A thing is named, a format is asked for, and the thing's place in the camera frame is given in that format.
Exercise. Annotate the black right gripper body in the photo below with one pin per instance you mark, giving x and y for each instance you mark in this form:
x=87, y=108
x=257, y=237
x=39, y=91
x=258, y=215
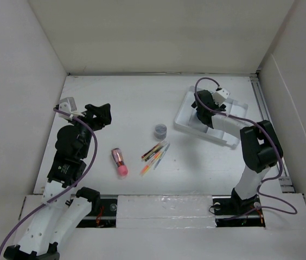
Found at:
x=199, y=113

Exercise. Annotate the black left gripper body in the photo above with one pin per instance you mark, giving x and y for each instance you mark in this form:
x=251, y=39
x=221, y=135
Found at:
x=88, y=120

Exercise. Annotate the grey clear small jar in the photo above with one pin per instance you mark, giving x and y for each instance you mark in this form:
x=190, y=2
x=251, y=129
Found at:
x=160, y=131

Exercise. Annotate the pink capped tube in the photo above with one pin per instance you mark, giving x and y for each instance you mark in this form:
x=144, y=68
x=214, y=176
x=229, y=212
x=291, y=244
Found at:
x=118, y=159

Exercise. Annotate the black red pen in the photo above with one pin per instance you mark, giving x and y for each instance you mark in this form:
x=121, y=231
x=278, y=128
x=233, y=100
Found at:
x=153, y=151

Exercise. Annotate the clear blue pen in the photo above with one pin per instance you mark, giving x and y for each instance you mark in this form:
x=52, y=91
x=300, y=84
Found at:
x=162, y=155

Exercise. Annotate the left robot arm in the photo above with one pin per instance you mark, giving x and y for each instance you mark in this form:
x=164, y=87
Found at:
x=63, y=207

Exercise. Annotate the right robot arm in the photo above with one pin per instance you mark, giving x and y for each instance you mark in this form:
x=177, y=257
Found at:
x=259, y=143

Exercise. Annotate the white divided tray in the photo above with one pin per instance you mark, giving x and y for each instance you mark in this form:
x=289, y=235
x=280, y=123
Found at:
x=186, y=120

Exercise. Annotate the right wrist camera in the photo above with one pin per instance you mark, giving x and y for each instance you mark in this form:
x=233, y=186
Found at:
x=220, y=95

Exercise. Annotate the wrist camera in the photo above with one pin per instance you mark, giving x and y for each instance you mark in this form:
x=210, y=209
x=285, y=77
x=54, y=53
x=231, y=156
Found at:
x=220, y=95
x=67, y=105

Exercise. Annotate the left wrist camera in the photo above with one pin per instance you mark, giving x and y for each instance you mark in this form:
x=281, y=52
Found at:
x=67, y=105

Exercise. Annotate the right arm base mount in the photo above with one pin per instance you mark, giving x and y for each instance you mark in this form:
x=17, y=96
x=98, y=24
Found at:
x=229, y=214

